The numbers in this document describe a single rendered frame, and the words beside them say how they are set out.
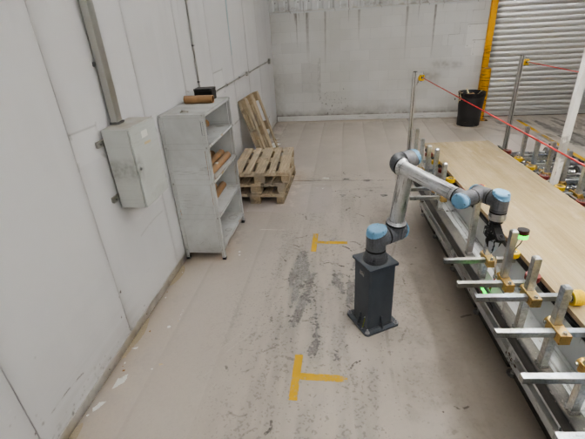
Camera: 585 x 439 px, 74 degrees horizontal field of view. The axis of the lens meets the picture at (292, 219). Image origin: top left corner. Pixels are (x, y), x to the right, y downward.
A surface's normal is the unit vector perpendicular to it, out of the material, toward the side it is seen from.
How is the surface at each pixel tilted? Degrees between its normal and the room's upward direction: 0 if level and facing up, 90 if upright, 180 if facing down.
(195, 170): 90
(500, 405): 0
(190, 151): 90
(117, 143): 90
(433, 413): 0
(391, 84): 90
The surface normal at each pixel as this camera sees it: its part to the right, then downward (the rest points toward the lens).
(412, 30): -0.12, 0.46
